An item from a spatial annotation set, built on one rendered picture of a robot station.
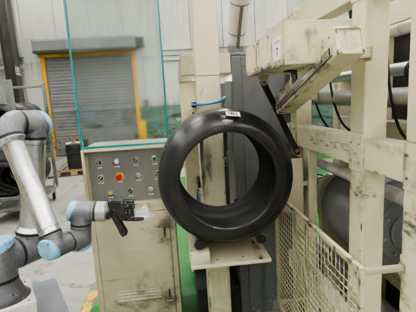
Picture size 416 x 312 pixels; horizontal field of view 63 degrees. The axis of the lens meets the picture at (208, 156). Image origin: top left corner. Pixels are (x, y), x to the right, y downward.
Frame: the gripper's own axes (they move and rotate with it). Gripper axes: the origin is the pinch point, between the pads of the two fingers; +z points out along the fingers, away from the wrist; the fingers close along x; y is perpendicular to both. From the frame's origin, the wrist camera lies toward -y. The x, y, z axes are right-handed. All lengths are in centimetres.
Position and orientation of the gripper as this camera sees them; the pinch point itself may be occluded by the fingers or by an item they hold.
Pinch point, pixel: (151, 217)
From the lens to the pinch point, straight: 159.7
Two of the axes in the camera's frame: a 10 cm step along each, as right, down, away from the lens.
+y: 0.7, -9.9, -1.6
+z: 9.9, 0.5, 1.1
